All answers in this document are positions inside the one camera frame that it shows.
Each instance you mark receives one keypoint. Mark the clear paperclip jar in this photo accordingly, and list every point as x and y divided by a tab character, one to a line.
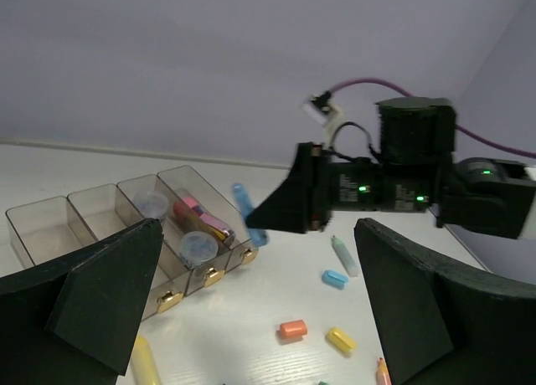
197	248
151	204

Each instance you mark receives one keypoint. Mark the orange highlighter cap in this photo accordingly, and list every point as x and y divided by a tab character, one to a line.
292	330

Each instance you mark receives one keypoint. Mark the green highlighter with tip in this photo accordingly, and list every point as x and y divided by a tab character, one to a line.
345	257

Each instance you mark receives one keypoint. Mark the blue highlighter cap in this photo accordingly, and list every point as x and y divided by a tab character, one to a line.
334	279

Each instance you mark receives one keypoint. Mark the orange highlighter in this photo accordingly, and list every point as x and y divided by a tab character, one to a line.
382	373

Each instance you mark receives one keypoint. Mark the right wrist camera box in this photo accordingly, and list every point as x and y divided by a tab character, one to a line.
321	109

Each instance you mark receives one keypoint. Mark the yellow highlighter cap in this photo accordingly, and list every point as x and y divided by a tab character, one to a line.
341	340

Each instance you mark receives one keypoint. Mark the smoky clear drawer organizer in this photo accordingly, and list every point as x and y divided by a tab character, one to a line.
178	233

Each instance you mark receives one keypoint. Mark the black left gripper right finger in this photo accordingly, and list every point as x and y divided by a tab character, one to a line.
441	321

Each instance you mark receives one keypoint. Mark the yellow highlighter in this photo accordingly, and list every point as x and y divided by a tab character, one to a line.
143	365

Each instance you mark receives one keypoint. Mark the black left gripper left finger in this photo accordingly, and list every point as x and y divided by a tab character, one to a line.
78	315

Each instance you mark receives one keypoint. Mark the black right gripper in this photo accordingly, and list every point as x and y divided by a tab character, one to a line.
416	142

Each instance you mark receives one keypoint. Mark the pink capped pen tube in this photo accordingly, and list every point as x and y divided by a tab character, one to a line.
189	206

